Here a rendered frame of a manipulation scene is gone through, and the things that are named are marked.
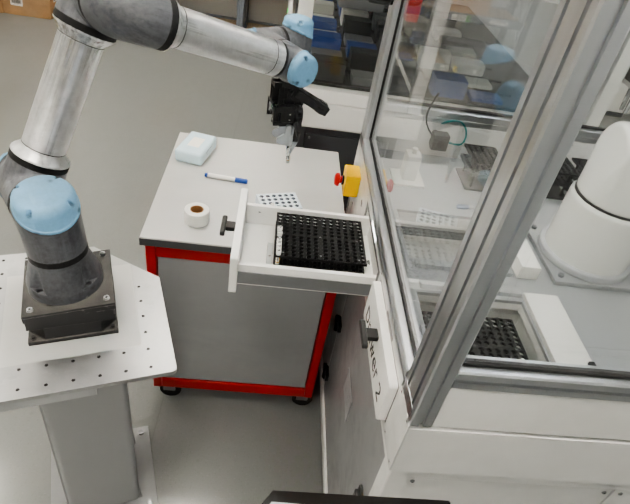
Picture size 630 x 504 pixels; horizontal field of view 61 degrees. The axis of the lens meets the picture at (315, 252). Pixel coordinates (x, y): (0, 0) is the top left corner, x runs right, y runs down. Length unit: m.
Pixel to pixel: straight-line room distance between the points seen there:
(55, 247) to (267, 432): 1.13
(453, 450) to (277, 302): 0.80
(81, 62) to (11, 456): 1.33
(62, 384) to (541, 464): 0.93
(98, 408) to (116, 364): 0.27
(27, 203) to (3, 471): 1.11
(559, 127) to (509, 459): 0.66
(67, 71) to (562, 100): 0.88
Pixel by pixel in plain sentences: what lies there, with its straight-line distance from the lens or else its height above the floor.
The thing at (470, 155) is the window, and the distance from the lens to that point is 0.84.
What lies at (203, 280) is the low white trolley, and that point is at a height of 0.61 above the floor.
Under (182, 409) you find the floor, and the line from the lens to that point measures 2.06.
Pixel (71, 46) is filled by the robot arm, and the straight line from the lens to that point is 1.16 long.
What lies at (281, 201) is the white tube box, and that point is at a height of 0.80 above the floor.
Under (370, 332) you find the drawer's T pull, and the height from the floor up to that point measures 0.91.
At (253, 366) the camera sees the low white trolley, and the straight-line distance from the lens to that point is 1.88.
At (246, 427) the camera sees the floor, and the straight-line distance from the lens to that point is 2.02.
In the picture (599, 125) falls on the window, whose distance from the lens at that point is 0.66.
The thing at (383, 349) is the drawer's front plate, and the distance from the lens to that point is 1.07.
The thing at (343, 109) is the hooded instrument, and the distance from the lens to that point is 2.04.
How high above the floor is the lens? 1.70
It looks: 38 degrees down
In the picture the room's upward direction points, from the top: 11 degrees clockwise
